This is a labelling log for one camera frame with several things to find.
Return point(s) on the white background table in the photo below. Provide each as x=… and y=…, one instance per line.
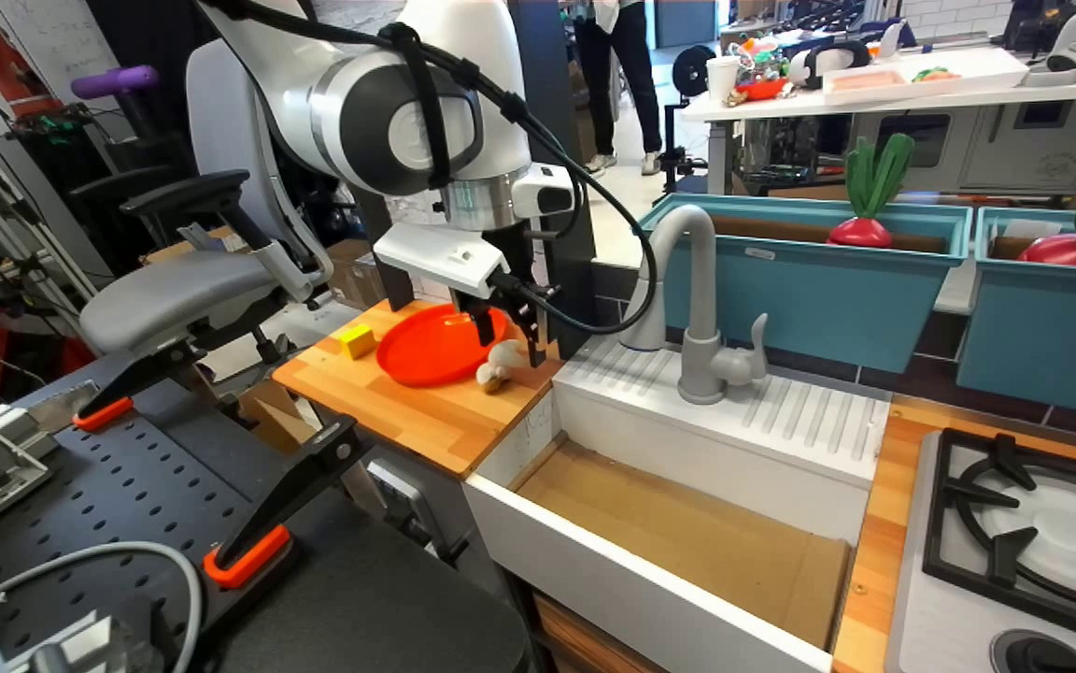
x=987, y=124

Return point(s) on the teal bin near sink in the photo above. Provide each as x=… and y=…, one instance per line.
x=842, y=304

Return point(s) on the black stove knob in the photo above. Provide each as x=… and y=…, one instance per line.
x=1030, y=653

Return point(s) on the orange black clamp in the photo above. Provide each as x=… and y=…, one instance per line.
x=119, y=398
x=266, y=535

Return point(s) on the red round plate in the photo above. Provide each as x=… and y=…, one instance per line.
x=437, y=346

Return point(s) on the grey toy faucet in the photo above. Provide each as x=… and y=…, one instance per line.
x=708, y=368

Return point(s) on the grey office chair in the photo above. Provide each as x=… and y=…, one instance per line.
x=249, y=250

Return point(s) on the red radish toy near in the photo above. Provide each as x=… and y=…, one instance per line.
x=873, y=180

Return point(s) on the yellow block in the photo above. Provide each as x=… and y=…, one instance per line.
x=358, y=337

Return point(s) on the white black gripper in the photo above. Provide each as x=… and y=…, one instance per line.
x=465, y=259

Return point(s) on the small white plush toy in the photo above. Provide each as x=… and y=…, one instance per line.
x=502, y=365

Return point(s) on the grey perforated board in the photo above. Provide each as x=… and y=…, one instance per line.
x=131, y=508

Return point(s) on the orange black clamp inner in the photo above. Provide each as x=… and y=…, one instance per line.
x=266, y=535

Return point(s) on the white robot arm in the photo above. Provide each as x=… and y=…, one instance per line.
x=414, y=94

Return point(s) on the black stove burner grate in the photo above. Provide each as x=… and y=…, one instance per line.
x=1000, y=521

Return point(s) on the orange black clamp outer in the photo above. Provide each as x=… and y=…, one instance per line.
x=119, y=398

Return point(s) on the white toy sink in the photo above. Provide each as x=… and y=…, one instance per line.
x=704, y=535

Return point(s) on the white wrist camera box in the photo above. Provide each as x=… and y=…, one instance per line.
x=543, y=192

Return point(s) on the teal bin far side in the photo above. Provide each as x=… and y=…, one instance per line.
x=1023, y=330

